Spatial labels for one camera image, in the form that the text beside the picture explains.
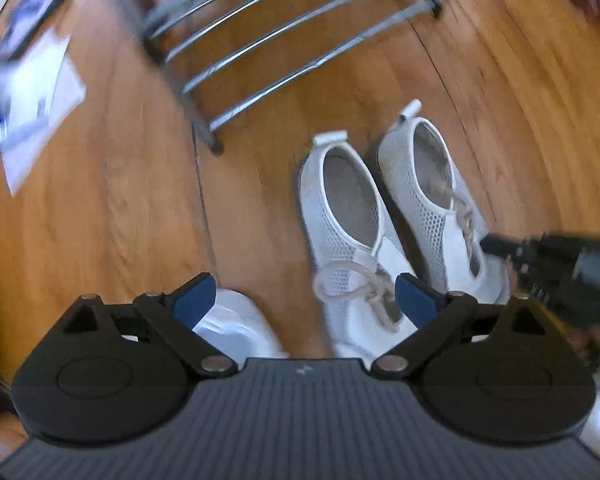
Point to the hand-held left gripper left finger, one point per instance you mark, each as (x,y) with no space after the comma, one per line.
(195,300)

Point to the grey mesh lace sneaker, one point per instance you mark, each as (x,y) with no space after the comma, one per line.
(435,210)
(340,240)

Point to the grey metal shoe rack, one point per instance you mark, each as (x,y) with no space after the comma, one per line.
(280,25)

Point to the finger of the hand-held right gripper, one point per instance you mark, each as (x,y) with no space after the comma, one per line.
(530,255)

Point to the white paper sheet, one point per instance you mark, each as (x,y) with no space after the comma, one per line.
(35,110)

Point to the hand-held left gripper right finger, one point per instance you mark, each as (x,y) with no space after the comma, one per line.
(417,300)

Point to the dark printed box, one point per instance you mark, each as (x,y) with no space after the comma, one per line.
(30,10)

